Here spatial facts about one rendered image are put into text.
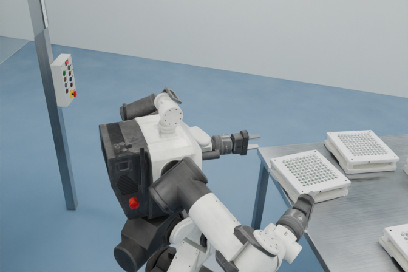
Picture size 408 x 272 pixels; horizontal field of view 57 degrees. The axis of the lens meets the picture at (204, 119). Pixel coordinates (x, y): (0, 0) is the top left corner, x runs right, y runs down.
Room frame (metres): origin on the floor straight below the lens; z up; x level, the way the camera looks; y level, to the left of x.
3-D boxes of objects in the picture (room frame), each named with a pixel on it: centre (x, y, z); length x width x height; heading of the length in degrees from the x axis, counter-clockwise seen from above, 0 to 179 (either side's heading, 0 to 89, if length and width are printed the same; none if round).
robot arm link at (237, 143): (1.36, -0.13, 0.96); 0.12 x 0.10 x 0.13; 105
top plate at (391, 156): (1.49, -0.76, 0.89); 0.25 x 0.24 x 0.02; 11
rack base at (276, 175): (1.27, -0.46, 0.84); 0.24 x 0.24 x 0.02; 23
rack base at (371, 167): (1.49, -0.76, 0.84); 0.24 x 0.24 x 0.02; 11
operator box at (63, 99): (1.95, 0.82, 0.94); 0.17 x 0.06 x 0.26; 1
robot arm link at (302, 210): (0.93, -0.34, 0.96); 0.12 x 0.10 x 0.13; 145
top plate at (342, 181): (1.27, -0.46, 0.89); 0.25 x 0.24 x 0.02; 23
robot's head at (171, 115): (1.03, 0.11, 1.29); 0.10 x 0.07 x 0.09; 23
